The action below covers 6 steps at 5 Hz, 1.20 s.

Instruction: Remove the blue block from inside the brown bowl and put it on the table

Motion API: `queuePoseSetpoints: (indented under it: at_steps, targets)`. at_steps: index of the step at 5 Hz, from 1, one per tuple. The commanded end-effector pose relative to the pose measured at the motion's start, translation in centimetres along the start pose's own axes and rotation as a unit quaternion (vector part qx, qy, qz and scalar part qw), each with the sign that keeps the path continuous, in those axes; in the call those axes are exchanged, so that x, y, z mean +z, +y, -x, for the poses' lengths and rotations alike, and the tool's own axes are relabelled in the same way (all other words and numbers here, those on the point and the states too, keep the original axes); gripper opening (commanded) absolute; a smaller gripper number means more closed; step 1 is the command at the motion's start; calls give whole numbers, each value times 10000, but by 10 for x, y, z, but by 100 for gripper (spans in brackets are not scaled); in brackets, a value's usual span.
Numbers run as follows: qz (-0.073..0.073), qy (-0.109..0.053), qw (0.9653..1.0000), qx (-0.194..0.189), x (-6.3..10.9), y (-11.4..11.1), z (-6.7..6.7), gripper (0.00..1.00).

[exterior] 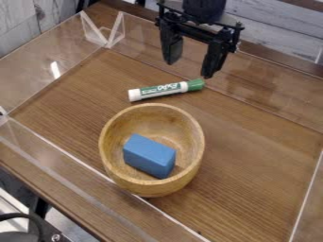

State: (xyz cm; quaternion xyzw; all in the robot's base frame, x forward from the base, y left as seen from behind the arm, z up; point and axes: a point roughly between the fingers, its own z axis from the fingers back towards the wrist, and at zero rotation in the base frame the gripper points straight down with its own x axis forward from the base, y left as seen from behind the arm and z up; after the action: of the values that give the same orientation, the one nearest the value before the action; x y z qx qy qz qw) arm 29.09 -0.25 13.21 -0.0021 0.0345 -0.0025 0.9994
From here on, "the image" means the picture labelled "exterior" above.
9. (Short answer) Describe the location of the black cable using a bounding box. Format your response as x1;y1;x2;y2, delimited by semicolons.
0;213;45;242

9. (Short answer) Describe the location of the clear acrylic corner bracket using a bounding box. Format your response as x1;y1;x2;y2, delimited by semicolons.
80;11;125;49

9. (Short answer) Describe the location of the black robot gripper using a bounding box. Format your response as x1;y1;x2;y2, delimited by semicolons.
155;0;244;78

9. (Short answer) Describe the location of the black metal table leg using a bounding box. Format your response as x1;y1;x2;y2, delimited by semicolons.
34;198;49;218

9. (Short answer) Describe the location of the blue rectangular block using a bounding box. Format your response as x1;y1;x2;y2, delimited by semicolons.
123;134;176;179

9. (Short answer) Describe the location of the brown wooden bowl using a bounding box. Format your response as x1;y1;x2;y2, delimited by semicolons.
99;103;205;198

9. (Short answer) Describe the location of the green white dry-erase marker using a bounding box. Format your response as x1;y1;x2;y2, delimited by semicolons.
127;78;204;102

